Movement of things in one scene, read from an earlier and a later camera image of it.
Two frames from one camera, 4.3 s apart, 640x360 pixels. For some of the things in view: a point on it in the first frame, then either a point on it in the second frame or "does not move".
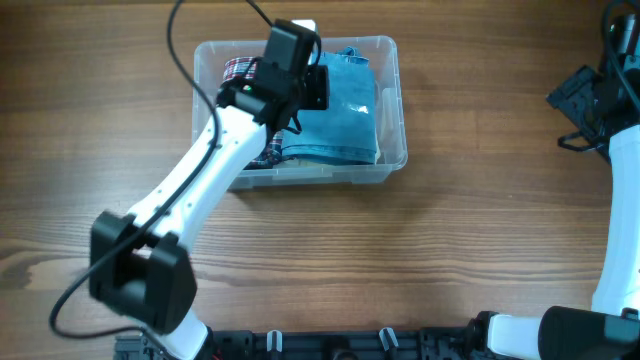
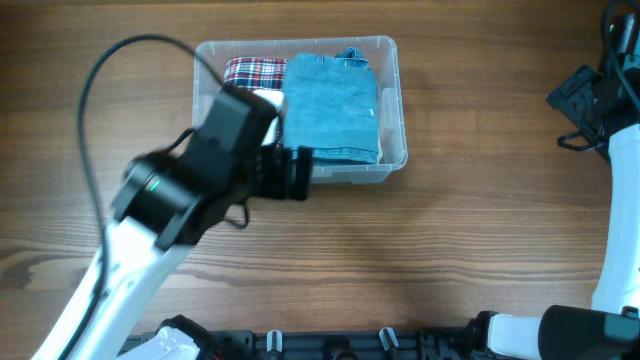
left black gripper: x=321 y=93 → x=281 y=183
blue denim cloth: x=346 y=131 does not move
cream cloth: x=359 y=148 → x=380 y=153
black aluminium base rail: x=420 y=343 does not move
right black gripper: x=574 y=92 does not move
